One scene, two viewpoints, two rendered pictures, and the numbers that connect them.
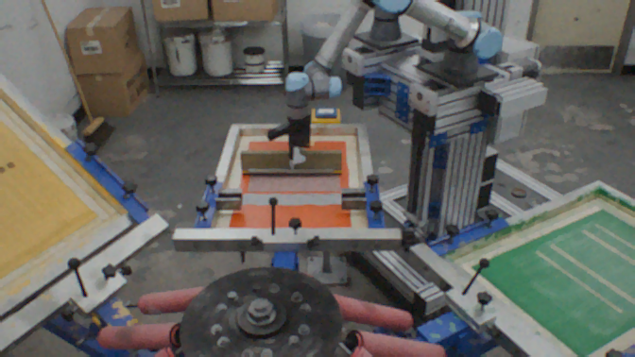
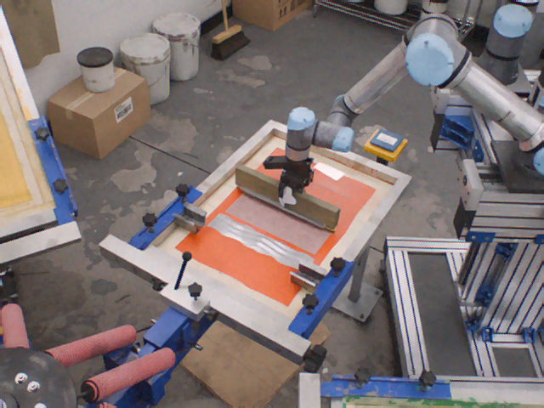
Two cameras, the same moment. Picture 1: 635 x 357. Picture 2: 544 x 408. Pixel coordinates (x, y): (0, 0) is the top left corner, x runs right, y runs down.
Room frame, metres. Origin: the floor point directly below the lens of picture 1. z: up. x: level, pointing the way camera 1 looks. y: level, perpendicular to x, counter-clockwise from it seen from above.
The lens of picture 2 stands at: (0.50, -0.58, 2.39)
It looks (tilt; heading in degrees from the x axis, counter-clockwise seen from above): 44 degrees down; 28
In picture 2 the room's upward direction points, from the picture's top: 4 degrees clockwise
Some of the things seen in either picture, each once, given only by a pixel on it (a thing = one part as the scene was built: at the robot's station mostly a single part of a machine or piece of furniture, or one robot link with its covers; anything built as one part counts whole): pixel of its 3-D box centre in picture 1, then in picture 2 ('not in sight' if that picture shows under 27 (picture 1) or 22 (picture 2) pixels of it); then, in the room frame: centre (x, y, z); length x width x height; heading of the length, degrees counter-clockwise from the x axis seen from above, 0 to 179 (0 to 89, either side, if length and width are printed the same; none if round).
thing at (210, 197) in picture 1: (209, 211); (168, 221); (1.55, 0.37, 0.97); 0.30 x 0.05 x 0.07; 179
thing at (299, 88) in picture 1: (298, 90); (301, 128); (1.82, 0.07, 1.30); 0.09 x 0.08 x 0.11; 104
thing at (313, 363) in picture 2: (404, 239); (310, 357); (1.33, -0.26, 1.02); 0.07 x 0.06 x 0.07; 179
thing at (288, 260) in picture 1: (284, 264); (172, 324); (1.22, 0.10, 1.02); 0.17 x 0.06 x 0.05; 179
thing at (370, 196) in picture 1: (373, 211); (321, 298); (1.54, -0.18, 0.97); 0.30 x 0.05 x 0.07; 179
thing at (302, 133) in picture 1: (299, 130); (297, 170); (1.82, 0.07, 1.14); 0.09 x 0.08 x 0.12; 89
